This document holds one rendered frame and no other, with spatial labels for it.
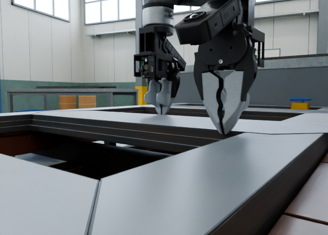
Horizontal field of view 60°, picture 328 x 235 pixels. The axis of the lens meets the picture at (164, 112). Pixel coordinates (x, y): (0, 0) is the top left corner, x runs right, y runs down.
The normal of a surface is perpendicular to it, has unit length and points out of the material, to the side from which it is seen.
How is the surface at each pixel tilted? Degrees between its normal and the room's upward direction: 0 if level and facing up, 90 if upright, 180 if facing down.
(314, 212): 0
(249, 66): 90
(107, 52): 90
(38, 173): 0
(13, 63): 90
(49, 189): 0
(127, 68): 90
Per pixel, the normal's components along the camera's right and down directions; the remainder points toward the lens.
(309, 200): 0.00, -1.00
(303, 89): -0.59, 0.06
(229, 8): 0.79, 0.04
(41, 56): 0.91, 0.03
